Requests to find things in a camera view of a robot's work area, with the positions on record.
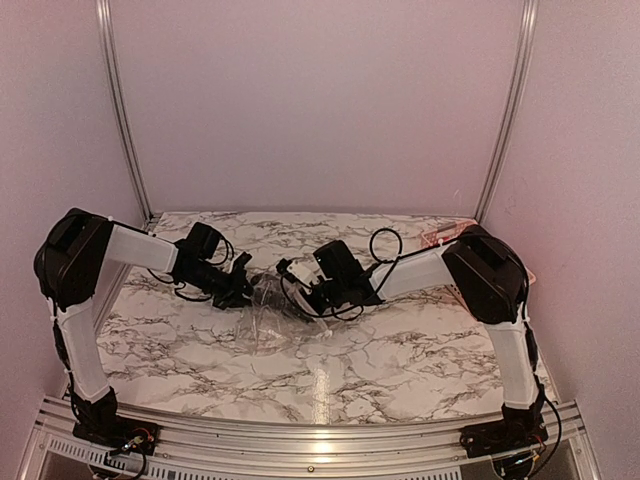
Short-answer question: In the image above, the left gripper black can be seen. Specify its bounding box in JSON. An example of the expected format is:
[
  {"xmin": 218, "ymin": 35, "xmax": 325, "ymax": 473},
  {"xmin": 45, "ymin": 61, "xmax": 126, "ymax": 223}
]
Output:
[{"xmin": 183, "ymin": 261, "xmax": 262, "ymax": 310}]

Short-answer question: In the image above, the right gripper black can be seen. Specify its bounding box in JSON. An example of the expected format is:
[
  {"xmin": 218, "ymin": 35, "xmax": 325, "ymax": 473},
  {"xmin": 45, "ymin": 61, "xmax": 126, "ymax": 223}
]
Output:
[{"xmin": 281, "ymin": 277, "xmax": 346, "ymax": 324}]

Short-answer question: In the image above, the clear zip top bag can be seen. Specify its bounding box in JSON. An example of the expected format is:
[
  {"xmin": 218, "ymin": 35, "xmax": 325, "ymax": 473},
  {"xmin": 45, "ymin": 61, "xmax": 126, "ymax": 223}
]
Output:
[{"xmin": 234, "ymin": 273, "xmax": 333, "ymax": 355}]

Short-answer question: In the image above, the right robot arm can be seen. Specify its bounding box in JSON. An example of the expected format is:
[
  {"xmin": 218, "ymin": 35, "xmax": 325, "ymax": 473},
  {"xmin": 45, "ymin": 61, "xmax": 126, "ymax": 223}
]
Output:
[{"xmin": 301, "ymin": 224, "xmax": 545, "ymax": 448}]

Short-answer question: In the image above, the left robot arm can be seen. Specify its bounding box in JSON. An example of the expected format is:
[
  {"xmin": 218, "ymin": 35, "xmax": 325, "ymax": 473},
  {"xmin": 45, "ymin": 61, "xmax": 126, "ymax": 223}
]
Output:
[{"xmin": 33, "ymin": 208, "xmax": 252, "ymax": 445}]

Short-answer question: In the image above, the pink plastic basket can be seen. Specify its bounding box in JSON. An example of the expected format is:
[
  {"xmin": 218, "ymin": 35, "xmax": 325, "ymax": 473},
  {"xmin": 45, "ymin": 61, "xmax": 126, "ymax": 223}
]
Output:
[{"xmin": 419, "ymin": 219, "xmax": 536, "ymax": 308}]

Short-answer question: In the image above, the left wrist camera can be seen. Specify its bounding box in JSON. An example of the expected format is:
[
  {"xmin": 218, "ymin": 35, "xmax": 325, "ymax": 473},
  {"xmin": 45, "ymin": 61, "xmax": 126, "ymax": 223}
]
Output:
[{"xmin": 229, "ymin": 252, "xmax": 252, "ymax": 274}]

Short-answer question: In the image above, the aluminium front rail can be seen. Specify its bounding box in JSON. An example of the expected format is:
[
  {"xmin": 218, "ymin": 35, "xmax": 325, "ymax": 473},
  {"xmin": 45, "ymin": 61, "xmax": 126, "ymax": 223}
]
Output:
[{"xmin": 14, "ymin": 397, "xmax": 601, "ymax": 480}]

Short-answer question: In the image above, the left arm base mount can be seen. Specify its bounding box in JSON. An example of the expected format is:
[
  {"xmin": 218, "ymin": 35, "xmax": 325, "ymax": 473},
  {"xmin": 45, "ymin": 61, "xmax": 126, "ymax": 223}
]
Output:
[{"xmin": 73, "ymin": 416, "xmax": 160, "ymax": 456}]

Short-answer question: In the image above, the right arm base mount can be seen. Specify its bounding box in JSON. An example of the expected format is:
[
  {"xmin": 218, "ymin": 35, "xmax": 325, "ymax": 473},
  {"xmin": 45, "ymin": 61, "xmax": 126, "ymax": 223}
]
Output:
[{"xmin": 460, "ymin": 420, "xmax": 549, "ymax": 458}]

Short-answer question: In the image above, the right aluminium frame post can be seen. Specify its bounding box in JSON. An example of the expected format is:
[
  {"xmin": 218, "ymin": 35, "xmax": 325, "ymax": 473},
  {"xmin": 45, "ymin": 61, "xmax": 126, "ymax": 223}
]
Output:
[{"xmin": 474, "ymin": 0, "xmax": 539, "ymax": 224}]

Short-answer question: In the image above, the aluminium frame post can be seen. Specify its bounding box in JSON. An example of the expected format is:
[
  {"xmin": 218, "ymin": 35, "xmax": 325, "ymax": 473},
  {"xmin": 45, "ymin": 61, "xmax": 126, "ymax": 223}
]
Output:
[
  {"xmin": 474, "ymin": 0, "xmax": 539, "ymax": 224},
  {"xmin": 96, "ymin": 0, "xmax": 154, "ymax": 224}
]

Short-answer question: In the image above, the left aluminium frame post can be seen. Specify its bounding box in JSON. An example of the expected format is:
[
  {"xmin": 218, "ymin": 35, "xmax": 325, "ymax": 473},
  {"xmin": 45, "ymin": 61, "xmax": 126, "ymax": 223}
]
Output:
[{"xmin": 96, "ymin": 0, "xmax": 154, "ymax": 224}]

